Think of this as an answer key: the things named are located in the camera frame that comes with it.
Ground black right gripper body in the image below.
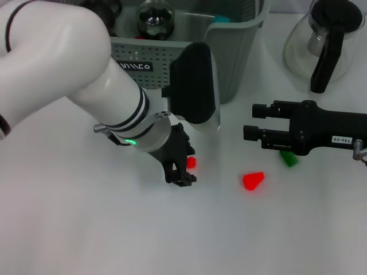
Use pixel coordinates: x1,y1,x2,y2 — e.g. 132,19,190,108
288,99,367,157

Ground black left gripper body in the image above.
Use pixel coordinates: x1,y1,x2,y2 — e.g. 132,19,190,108
146,122,197,184

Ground green sloped brick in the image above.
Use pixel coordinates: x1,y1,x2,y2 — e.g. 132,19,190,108
279,151,299,168

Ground large red wedge brick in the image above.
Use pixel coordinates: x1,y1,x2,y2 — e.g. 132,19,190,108
242,171,266,191

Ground glass teacup black holder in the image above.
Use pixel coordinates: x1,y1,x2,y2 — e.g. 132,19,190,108
135,0,176,41

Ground grey-green perforated storage bin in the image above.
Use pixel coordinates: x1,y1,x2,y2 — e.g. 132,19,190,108
110,0,272,105

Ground right gripper metal connector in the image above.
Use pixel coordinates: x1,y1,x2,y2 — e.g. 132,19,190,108
352,139,367,166

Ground black clay teapot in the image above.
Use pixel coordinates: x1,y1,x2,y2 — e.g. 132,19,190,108
96,0,123,29

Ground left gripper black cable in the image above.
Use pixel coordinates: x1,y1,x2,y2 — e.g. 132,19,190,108
93,123,131,147

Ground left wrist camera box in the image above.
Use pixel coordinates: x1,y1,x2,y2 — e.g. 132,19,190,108
161,42,222,134

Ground glass carafe black handle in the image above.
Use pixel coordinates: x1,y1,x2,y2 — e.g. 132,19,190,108
282,0,366,94

